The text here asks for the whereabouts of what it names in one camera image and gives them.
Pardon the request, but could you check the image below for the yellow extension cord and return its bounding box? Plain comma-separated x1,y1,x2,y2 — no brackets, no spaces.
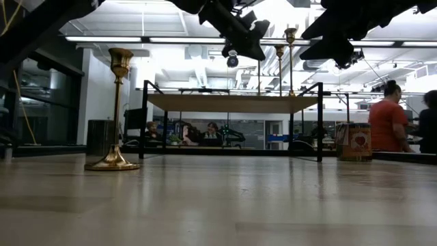
1,0,38,146

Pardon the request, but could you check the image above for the tallest brass candlestick holder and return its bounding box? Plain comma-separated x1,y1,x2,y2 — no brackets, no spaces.
84,47,141,172

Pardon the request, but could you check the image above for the candle jar with heart label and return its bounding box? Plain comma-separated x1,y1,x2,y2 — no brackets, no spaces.
335,122,373,163

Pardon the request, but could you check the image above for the wooden shelf with black legs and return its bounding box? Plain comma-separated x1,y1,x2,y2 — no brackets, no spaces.
138,80,324,163

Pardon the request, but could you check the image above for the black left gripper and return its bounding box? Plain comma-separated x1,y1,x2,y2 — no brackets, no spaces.
170,0,271,59

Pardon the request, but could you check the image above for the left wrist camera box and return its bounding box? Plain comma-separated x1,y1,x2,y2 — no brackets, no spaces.
238,10,257,23

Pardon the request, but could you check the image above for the person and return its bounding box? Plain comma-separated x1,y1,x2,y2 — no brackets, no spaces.
145,121,162,141
418,90,437,154
368,80,416,153
201,122,223,148

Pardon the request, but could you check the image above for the round black ceiling speaker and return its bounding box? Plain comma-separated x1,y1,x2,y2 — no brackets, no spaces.
226,50,240,68

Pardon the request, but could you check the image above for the black computer monitor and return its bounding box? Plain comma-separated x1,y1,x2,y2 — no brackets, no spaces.
123,108,147,131

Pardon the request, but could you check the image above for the ceiling light strip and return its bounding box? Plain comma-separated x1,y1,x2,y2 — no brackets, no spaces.
350,40,395,47
401,40,437,48
149,36,226,44
65,36,143,43

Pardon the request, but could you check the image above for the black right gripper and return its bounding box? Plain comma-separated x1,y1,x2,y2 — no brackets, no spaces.
299,0,393,68

